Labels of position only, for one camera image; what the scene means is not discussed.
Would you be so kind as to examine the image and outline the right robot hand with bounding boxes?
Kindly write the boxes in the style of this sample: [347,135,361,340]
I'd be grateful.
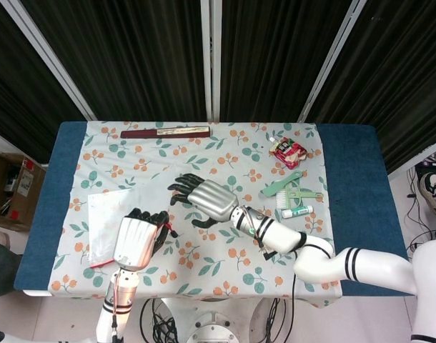
[167,174,240,229]

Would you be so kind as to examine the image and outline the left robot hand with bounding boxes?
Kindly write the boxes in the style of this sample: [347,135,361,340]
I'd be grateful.
[112,209,171,271]

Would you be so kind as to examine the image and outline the white mesh zipper pouch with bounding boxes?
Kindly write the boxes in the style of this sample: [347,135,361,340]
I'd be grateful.
[86,189,179,269]

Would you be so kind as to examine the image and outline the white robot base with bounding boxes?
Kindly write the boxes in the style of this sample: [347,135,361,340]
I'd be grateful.
[139,296,294,343]

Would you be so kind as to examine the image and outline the fruit print tablecloth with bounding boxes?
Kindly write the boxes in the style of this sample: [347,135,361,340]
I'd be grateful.
[46,120,344,309]

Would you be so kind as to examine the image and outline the green brush white bristles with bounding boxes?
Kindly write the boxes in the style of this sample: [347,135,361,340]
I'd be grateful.
[259,170,307,210]

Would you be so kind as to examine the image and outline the white green glue stick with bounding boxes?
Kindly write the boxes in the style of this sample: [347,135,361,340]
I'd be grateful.
[281,205,314,219]

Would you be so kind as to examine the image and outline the red snack pouch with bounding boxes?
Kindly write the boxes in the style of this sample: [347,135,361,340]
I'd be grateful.
[268,135,309,169]

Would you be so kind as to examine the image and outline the green plastic slotted tool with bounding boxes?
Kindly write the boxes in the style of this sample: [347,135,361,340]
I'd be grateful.
[284,178,324,210]

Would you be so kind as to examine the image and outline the dark red folded fan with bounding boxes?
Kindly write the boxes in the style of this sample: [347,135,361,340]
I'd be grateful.
[120,124,212,139]

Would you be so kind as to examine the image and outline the brown cardboard box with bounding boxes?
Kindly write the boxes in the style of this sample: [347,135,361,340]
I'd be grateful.
[0,153,47,232]

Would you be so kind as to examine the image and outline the dark olive trouser leg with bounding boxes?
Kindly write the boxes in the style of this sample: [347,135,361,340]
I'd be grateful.
[0,239,23,298]

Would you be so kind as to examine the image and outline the blue table cover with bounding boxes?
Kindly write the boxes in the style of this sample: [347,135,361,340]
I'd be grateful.
[13,121,419,297]

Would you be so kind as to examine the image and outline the black curtain panel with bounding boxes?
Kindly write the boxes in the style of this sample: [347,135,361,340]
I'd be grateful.
[0,0,86,164]
[307,0,436,174]
[219,0,347,122]
[21,0,208,121]

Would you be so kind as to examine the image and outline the black white sneaker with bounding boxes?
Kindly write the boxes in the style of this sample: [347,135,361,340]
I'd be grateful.
[417,173,436,219]

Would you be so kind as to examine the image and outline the black cable bundle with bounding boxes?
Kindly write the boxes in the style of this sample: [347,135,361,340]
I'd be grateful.
[139,298,185,343]

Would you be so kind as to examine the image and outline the white frame post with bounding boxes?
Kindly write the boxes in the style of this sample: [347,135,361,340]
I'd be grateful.
[199,0,222,122]
[298,0,367,122]
[0,0,97,122]

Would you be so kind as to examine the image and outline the black floor cables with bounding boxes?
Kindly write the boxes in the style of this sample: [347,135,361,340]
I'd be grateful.
[403,156,436,254]

